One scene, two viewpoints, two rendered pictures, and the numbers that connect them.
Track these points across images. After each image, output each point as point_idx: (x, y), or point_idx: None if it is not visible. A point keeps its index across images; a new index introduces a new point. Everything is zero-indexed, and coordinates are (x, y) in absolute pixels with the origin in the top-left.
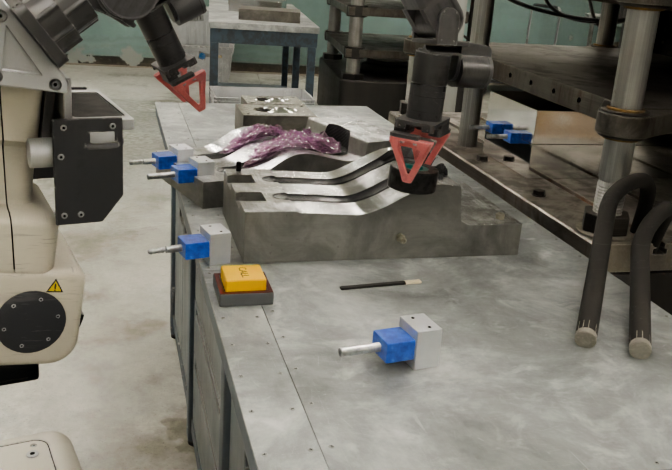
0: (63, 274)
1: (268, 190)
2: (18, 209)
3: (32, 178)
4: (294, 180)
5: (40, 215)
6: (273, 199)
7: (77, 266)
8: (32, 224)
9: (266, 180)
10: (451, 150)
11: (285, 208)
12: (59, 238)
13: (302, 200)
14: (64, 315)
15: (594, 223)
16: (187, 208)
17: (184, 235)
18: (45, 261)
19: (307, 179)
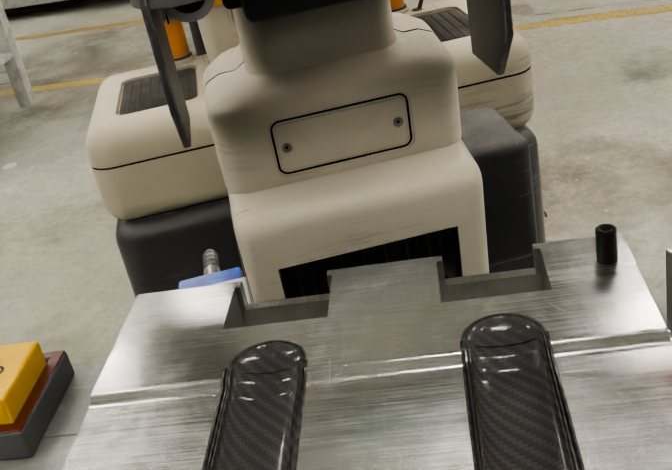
0: (232, 211)
1: (342, 331)
2: (236, 76)
3: (254, 33)
4: (550, 416)
5: (219, 97)
6: (233, 343)
7: (260, 216)
8: (206, 105)
9: (505, 331)
10: None
11: (129, 368)
12: (403, 177)
13: (215, 417)
14: (245, 276)
15: None
16: (662, 300)
17: (235, 274)
18: (223, 175)
19: (568, 459)
